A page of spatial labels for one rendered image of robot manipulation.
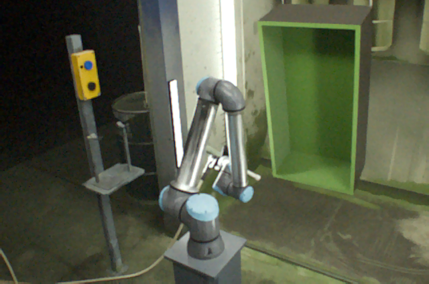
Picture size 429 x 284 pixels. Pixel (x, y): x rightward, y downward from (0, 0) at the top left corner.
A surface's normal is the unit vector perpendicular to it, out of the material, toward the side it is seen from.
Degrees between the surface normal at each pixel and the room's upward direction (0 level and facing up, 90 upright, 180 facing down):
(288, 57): 102
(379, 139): 57
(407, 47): 90
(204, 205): 5
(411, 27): 90
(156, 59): 90
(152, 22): 90
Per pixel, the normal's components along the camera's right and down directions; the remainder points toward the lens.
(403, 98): -0.48, -0.22
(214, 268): -0.05, -0.93
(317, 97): -0.49, 0.52
